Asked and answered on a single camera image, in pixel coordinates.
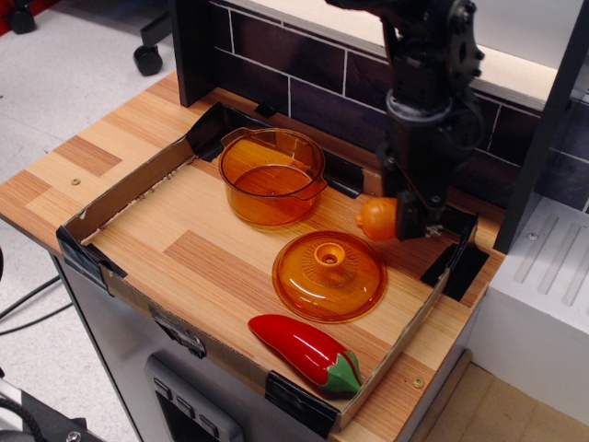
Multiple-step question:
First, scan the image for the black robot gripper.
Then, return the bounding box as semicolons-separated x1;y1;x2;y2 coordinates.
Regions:
377;91;484;241

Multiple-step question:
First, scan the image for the orange toy carrot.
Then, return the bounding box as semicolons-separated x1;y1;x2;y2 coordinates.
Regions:
356;197;398;241

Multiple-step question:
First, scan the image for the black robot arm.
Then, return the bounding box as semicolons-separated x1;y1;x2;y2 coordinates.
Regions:
334;1;484;241

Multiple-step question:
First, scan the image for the orange transparent pot lid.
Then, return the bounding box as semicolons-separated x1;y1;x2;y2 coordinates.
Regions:
272;231;388;323

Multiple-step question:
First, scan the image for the orange transparent plastic pot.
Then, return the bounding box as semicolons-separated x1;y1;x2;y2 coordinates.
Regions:
219;127;327;227

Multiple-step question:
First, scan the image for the red toy chili pepper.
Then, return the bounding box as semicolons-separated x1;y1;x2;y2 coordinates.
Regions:
248;314;363;393

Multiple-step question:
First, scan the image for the grey toy oven panel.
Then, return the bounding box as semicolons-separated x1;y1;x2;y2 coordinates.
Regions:
144;355;245;442

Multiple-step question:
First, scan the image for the black office chair base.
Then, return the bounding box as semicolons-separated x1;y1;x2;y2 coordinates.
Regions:
133;12;172;76

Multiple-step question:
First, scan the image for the black equipment bottom left corner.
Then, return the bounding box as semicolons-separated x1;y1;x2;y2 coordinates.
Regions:
1;378;103;442

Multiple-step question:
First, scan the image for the black floor cable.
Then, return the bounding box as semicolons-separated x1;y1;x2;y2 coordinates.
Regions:
0;273;75;336

